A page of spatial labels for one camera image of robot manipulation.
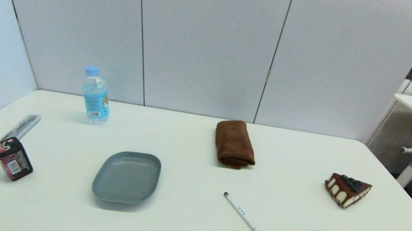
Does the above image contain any clear blue-capped water bottle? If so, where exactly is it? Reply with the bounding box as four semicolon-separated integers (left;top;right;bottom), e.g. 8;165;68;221
76;64;117;127

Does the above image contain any grey rounded square plate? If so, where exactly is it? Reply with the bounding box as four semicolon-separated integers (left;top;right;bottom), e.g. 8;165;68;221
90;146;164;209

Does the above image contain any folded brown towel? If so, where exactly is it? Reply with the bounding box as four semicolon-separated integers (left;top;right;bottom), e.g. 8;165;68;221
210;117;262;171

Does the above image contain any long black red carton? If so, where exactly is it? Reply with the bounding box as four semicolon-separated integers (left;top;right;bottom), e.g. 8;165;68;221
0;109;42;184

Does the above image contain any white pen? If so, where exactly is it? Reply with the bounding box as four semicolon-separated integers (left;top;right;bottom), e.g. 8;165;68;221
218;192;284;231

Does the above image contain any chocolate blueberry cake slice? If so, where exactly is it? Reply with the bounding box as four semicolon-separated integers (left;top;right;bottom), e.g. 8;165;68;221
321;172;374;213

